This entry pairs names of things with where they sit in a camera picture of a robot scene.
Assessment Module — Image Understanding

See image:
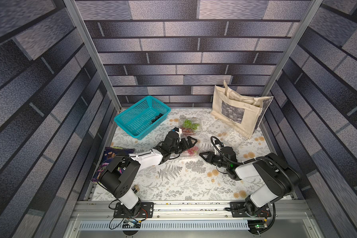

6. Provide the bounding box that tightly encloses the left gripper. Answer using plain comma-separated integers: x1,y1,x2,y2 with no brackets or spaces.
169,136,198,155

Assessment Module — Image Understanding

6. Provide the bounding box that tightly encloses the red grape bunch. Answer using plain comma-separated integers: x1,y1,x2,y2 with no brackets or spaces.
187,146,199,157
182,128,196,136

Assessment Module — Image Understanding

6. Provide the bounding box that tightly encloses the green grape bunch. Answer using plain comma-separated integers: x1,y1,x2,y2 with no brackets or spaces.
182,119,200,130

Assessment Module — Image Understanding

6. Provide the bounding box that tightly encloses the clear clamshell container front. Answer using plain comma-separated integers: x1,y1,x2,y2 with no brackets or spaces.
179,117,203,137

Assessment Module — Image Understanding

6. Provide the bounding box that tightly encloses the clear clamshell container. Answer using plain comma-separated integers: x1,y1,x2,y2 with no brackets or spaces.
179,117,203,137
179,140,209,159

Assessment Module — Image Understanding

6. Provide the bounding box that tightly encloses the teal plastic basket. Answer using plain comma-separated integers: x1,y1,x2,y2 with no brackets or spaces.
114,96,171,140

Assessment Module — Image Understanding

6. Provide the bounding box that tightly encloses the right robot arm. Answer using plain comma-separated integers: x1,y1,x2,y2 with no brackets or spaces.
199,146,300,217

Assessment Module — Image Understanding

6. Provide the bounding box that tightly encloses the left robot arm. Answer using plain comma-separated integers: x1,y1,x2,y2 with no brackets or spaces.
98,128,197,217

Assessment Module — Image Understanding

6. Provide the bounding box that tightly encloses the black grape bunch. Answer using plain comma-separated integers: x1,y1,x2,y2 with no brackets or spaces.
151,113,163,124

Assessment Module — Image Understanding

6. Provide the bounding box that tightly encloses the floral tablecloth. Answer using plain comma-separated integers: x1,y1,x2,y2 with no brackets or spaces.
110,108,270,201

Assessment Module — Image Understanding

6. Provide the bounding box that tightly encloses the beige canvas tote bag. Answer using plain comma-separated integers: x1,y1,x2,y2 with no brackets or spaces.
211,82,274,138

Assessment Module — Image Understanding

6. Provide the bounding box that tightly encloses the small bottle beige cap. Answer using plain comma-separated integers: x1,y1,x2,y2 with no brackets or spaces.
132,185,140,193

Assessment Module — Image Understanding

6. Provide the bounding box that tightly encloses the purple snack bag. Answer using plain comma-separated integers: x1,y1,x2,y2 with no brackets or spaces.
91,147,135,183

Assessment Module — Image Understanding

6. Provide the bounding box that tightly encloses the black corrugated cable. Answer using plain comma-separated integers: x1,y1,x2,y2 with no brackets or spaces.
210,136,295,236

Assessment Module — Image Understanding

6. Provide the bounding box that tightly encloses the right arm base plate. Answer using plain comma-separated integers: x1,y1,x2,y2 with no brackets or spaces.
225,201,272,218

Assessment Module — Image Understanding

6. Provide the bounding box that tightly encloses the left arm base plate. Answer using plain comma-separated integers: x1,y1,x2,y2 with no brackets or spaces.
113,202,155,219

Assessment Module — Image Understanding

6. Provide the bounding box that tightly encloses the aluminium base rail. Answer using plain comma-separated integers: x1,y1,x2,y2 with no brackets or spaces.
63,200,324,238

